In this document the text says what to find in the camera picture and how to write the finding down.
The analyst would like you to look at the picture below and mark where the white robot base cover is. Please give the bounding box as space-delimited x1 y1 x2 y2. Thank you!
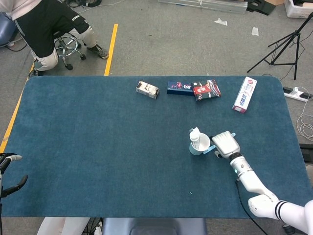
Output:
36 217 90 235

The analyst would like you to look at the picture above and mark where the chrome rolling stool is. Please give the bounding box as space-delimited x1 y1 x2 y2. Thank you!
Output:
53 31 87 71

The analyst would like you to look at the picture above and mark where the dark blue flat box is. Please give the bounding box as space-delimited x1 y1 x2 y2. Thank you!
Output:
167 81 195 96

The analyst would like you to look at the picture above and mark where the white floral toothpaste tube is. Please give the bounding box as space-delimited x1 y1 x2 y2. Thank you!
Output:
189 130 202 149

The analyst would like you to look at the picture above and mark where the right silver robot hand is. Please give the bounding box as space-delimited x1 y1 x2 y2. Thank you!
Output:
211 131 242 159

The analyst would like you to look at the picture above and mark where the white power strip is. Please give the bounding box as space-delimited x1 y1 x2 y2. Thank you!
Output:
283 86 313 102

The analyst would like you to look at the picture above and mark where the white storage box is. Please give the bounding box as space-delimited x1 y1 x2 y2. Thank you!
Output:
284 0 313 19

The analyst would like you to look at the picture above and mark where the red and black box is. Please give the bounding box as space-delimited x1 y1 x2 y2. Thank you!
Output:
190 78 222 102

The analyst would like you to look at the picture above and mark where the light blue handled cup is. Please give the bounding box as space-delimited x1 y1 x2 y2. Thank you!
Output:
188 127 212 157

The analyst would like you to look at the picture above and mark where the yellow floor tape strip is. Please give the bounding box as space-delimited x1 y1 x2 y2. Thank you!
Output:
0 63 35 155
104 23 119 76

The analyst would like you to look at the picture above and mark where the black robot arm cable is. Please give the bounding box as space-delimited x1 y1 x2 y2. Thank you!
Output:
235 180 270 235

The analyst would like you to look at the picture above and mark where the long aluminium rail platform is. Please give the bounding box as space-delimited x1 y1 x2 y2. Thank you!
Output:
157 0 248 15

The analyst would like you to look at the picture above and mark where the small grey printed carton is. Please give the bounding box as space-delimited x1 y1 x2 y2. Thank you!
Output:
135 80 161 100

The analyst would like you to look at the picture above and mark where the light blue toothbrush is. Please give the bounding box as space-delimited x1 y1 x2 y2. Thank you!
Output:
203 132 237 155

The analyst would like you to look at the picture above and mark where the blue fabric table cover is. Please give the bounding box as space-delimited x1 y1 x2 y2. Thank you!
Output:
0 75 307 219

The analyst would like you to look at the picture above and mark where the blue round chair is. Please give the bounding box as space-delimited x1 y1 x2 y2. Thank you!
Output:
0 10 18 47

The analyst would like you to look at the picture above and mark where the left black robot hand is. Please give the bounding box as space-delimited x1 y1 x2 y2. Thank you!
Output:
0 152 29 198

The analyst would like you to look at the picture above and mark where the seated person in black shorts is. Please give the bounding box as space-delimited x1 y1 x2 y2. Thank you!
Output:
0 0 110 79

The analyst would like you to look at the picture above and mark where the white pink toothpaste carton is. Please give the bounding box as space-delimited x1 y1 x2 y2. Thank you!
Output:
231 76 258 115

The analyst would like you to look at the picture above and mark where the black tripod stand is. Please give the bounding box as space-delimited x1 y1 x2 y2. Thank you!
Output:
246 11 313 81

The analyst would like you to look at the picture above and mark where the coiled white cable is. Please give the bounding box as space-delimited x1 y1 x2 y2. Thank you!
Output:
296 99 313 141

